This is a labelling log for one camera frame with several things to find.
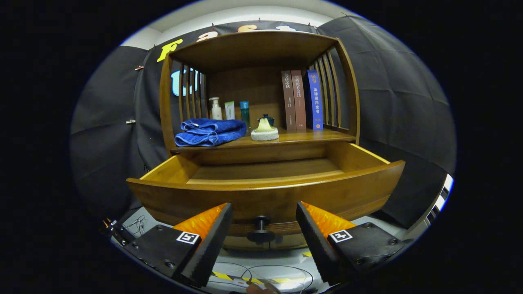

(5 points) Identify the clear green soap dish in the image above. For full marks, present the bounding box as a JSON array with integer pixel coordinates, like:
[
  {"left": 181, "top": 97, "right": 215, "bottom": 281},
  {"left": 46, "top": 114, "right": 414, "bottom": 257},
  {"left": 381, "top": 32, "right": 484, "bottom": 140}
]
[{"left": 251, "top": 118, "right": 279, "bottom": 141}]

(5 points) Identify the yellow black floor tape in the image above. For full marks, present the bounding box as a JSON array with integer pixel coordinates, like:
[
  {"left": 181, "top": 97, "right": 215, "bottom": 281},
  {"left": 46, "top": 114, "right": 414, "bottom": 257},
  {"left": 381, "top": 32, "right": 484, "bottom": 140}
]
[{"left": 212, "top": 270, "right": 307, "bottom": 285}]

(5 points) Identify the blue book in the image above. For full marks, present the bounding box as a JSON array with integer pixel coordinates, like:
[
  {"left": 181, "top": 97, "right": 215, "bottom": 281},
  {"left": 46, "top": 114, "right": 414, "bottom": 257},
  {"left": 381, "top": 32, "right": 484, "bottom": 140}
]
[{"left": 304, "top": 69, "right": 324, "bottom": 130}]

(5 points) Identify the white pump bottle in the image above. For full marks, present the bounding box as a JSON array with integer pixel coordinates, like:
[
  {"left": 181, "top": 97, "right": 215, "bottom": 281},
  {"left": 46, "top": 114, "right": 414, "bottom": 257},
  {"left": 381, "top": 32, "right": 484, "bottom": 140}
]
[{"left": 208, "top": 97, "right": 223, "bottom": 120}]

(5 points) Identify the wooden cabinet with slatted sides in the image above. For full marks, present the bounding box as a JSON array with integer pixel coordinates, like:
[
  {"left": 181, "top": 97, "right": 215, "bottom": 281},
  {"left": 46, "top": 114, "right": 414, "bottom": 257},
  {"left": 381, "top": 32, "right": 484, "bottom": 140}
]
[{"left": 127, "top": 30, "right": 406, "bottom": 250}]

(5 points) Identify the black cable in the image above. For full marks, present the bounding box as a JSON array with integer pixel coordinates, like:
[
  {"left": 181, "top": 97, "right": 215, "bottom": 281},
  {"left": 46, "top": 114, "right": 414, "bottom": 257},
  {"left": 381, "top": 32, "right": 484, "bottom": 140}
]
[{"left": 208, "top": 261, "right": 315, "bottom": 293}]

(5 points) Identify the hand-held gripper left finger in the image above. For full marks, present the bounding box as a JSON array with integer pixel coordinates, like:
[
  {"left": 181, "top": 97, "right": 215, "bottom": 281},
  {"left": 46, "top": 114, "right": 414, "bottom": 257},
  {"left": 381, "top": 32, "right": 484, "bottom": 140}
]
[{"left": 123, "top": 203, "right": 233, "bottom": 287}]

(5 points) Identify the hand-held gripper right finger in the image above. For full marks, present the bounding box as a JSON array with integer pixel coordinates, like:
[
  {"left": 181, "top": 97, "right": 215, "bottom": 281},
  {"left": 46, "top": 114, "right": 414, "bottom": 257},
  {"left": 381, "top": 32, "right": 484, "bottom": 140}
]
[{"left": 296, "top": 201, "right": 413, "bottom": 285}]

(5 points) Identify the folded blue towel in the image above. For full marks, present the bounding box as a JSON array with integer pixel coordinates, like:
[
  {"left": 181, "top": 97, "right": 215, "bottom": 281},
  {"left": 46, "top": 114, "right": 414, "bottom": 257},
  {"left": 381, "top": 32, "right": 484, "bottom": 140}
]
[{"left": 174, "top": 118, "right": 247, "bottom": 147}]

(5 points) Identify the wooden drawer with black knob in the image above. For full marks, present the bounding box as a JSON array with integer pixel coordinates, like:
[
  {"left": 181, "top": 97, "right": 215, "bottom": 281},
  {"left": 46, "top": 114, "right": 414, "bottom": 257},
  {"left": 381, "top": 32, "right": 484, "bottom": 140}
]
[{"left": 127, "top": 141, "right": 406, "bottom": 250}]

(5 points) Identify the reddish brown book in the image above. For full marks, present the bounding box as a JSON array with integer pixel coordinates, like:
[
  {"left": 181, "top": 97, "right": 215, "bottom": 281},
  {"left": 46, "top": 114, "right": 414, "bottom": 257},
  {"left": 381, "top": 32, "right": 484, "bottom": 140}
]
[{"left": 291, "top": 70, "right": 307, "bottom": 131}]

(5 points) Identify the wooden countertop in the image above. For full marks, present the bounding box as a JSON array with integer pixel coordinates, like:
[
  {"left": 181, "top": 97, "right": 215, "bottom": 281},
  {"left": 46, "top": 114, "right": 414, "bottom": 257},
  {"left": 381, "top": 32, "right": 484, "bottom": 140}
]
[{"left": 172, "top": 127, "right": 356, "bottom": 154}]

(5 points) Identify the wooden cabinet door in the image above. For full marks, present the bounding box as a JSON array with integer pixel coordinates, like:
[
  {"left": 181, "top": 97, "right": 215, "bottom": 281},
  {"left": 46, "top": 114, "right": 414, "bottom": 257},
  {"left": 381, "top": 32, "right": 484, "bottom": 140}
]
[
  {"left": 270, "top": 235, "right": 309, "bottom": 250},
  {"left": 223, "top": 236, "right": 270, "bottom": 250}
]

